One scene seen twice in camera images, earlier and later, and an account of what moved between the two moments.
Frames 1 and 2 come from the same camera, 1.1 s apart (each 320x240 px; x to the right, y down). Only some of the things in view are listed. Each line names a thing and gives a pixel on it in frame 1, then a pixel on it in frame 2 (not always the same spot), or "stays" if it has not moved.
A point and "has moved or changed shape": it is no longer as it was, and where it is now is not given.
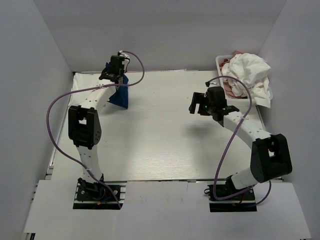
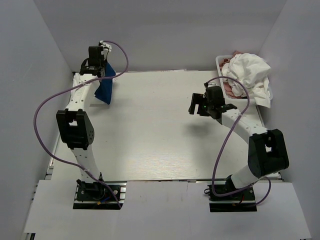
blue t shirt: x=120 y=97 has moved or changed shape
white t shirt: x=254 y=71 stays
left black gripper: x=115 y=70 -> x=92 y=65
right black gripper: x=198 y=98 stays
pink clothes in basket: x=227 y=87 stays
